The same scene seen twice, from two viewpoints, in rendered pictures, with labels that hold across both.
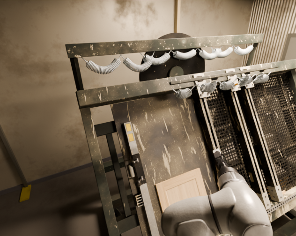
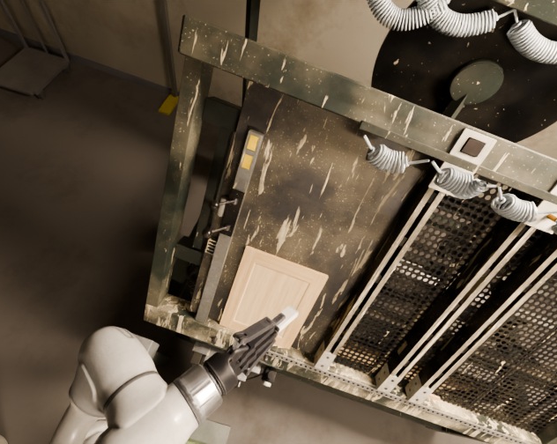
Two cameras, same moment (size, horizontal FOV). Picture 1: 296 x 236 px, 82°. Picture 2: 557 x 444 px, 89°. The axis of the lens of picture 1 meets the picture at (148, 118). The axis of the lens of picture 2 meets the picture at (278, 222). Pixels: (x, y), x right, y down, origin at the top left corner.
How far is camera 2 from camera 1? 55 cm
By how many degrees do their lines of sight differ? 37
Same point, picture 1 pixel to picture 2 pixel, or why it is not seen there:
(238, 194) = (144, 422)
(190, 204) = (109, 362)
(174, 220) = (84, 354)
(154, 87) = (346, 101)
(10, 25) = not seen: outside the picture
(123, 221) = (186, 249)
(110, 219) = (162, 239)
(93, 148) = (179, 138)
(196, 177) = (312, 283)
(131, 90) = (292, 78)
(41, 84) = not seen: outside the picture
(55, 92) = not seen: outside the picture
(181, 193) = (274, 282)
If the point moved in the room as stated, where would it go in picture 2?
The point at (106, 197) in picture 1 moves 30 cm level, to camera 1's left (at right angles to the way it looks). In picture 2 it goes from (167, 213) to (118, 167)
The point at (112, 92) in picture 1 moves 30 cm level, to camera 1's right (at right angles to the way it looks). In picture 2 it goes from (252, 58) to (335, 119)
